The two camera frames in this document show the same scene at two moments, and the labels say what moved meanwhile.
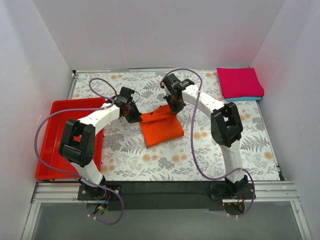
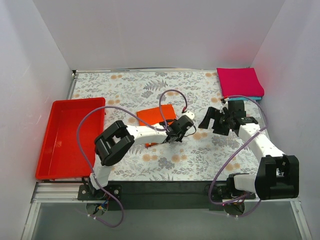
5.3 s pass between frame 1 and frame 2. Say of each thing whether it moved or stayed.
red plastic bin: stayed
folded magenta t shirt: stayed
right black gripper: moved
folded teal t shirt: stayed
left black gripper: moved
